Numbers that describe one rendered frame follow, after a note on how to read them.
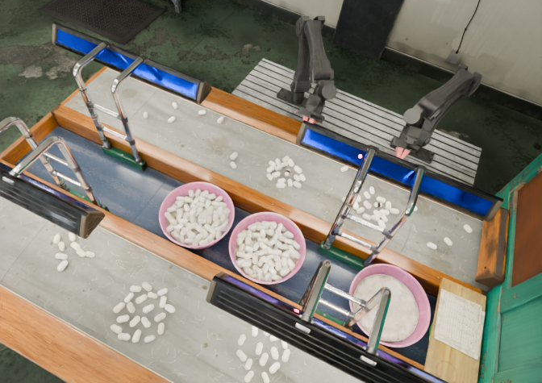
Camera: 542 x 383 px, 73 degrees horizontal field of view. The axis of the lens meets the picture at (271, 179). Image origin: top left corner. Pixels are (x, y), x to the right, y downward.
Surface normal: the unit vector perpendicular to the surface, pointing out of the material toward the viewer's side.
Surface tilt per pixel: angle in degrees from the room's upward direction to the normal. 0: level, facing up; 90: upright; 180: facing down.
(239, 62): 0
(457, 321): 0
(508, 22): 90
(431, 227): 0
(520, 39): 90
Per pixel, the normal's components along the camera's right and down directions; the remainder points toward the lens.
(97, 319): 0.09, -0.56
